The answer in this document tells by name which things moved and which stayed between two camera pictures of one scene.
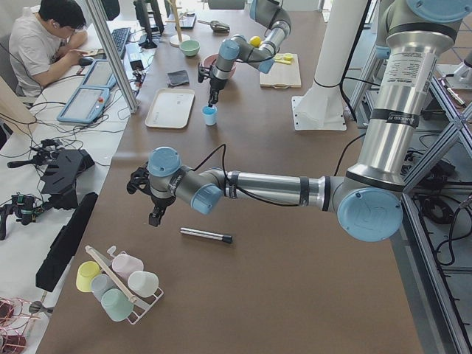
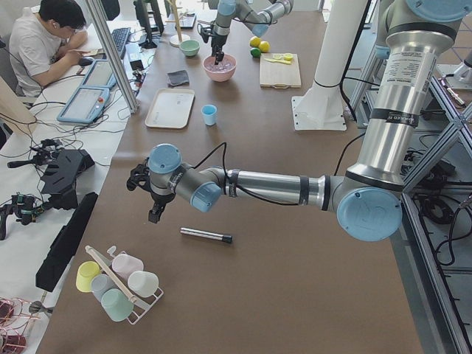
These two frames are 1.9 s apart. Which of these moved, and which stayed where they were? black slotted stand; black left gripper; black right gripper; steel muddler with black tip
Moved: black right gripper
Stayed: black left gripper; black slotted stand; steel muddler with black tip
